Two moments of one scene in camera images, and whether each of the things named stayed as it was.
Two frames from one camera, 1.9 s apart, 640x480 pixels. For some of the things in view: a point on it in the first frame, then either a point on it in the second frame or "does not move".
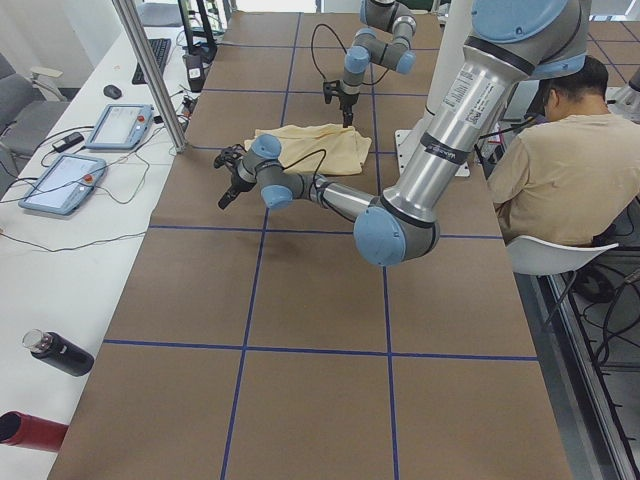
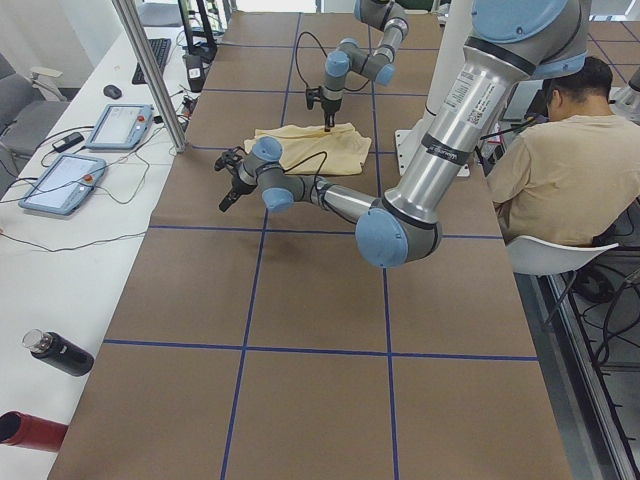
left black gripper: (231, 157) does not move
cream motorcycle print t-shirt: (320, 149) does not move
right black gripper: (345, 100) to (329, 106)
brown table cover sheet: (261, 343) does not move
